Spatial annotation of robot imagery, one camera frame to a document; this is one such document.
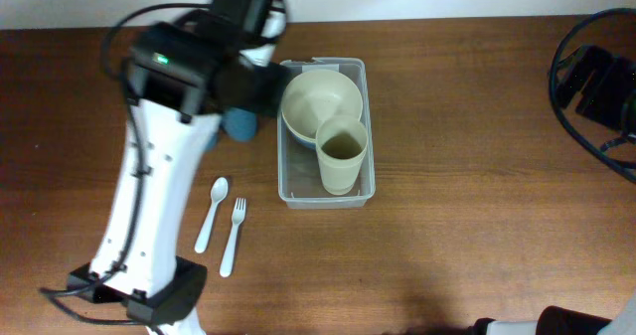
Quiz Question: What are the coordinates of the blue cup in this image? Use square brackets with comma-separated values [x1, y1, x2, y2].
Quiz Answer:
[222, 108, 257, 142]

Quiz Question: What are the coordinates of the cream bowl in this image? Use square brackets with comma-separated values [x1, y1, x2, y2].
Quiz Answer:
[281, 70, 364, 139]

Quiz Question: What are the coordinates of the white plastic spoon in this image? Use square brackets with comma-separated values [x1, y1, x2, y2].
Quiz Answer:
[194, 177, 230, 253]

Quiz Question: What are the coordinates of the beige cup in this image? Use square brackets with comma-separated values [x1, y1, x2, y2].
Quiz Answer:
[322, 173, 358, 196]
[316, 115, 369, 179]

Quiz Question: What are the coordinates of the white plastic fork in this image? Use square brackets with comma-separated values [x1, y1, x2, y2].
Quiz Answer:
[220, 198, 246, 277]

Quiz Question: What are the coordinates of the blue bowl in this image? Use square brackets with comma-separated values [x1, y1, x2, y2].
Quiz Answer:
[284, 122, 316, 150]

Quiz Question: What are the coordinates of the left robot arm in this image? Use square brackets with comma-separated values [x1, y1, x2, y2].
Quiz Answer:
[66, 0, 288, 334]

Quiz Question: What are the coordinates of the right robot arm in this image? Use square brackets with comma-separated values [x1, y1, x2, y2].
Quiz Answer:
[556, 45, 635, 135]

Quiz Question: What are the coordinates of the clear plastic container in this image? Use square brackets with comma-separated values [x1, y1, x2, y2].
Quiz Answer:
[277, 57, 376, 210]

